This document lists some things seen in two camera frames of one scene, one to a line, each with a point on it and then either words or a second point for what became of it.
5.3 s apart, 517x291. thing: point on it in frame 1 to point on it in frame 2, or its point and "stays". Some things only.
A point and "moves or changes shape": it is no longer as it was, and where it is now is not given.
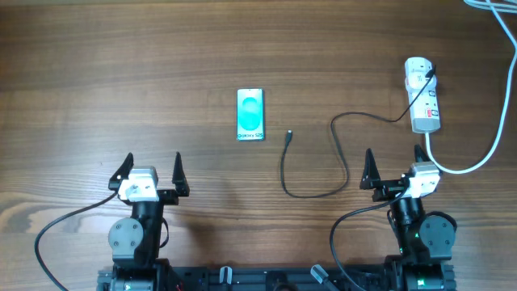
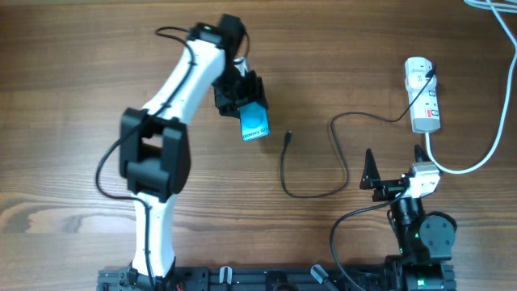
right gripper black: [388, 188] stays
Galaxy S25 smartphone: [250, 118] moves or changes shape
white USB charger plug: [415, 80] stays
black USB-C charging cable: [342, 185] stays
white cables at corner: [504, 6] stays
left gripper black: [166, 197] to [254, 92]
